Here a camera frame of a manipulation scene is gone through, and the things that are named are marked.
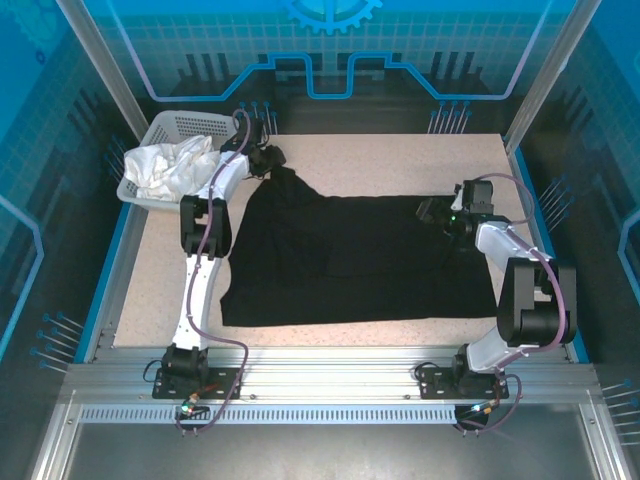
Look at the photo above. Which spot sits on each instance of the black t-shirt with floral print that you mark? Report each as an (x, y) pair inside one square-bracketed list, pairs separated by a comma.
[(350, 250)]

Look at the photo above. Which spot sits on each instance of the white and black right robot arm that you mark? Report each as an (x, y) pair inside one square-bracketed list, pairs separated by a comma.
[(530, 300)]

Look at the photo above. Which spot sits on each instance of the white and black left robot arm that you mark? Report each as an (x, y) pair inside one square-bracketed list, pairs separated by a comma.
[(200, 290)]

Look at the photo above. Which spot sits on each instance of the crumpled white cloth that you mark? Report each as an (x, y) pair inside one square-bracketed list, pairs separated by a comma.
[(165, 170)]

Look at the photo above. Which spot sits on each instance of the white perforated plastic basket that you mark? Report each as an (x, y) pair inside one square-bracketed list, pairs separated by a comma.
[(150, 140)]

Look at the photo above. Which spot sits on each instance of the grey metal plate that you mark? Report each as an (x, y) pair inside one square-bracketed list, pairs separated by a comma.
[(325, 455)]

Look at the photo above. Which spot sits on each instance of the aluminium frame post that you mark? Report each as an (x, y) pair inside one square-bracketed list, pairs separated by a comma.
[(550, 75), (109, 75)]

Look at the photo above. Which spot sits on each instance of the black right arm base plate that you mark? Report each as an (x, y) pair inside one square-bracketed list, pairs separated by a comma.
[(432, 385)]

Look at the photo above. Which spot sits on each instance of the aluminium mounting rail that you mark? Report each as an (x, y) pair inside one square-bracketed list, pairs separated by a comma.
[(325, 370)]

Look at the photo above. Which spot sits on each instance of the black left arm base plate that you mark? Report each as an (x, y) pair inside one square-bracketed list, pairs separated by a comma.
[(224, 376)]

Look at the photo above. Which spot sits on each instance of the aluminium frame bar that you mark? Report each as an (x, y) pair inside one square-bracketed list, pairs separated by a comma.
[(47, 467), (607, 460)]

